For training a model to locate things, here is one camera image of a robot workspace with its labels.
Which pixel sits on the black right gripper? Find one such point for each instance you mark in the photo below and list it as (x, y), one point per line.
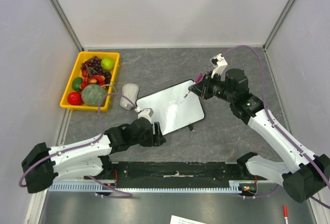
(202, 89)

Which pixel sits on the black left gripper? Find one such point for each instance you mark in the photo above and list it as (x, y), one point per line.
(157, 139)

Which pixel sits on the white marker with magenta cap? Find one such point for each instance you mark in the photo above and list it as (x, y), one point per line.
(197, 80)

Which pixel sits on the small black framed whiteboard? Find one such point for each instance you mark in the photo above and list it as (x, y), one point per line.
(170, 111)

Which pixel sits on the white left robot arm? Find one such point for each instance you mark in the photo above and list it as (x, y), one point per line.
(44, 165)

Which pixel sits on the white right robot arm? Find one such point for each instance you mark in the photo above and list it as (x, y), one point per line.
(301, 173)

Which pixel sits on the grey whiteboard eraser sponge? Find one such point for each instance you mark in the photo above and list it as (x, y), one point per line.
(130, 92)

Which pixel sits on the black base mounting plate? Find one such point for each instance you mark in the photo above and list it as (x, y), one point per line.
(175, 174)

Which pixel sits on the white paper sheet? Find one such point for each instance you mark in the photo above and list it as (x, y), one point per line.
(180, 220)

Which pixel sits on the green netted melon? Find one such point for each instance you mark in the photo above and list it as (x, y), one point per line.
(92, 94)

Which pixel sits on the red strawberries cluster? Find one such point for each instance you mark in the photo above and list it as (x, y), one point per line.
(94, 79)

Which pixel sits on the light green apple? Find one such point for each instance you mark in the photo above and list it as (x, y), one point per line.
(107, 64)

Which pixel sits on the red apple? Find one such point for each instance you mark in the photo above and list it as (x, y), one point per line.
(75, 99)

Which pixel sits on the purple grape bunch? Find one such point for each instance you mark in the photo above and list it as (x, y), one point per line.
(93, 67)

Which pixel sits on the dark green lime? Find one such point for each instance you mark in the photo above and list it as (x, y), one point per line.
(76, 84)

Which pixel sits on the yellow plastic fruit tray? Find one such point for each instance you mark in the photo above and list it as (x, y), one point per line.
(76, 72)

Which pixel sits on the red capped marker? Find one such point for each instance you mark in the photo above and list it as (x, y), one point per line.
(285, 210)

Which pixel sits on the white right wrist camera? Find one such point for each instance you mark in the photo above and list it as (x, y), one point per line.
(219, 64)

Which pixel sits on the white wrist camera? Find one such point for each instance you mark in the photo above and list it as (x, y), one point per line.
(219, 64)
(146, 113)

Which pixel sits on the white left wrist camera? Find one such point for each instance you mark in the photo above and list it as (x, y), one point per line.
(146, 113)

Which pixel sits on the aluminium right corner post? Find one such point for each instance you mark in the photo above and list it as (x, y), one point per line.
(279, 22)

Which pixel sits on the aluminium corner post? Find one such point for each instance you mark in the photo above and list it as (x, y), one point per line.
(66, 23)
(279, 22)

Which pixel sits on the aluminium left corner post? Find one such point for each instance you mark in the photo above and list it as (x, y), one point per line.
(66, 23)

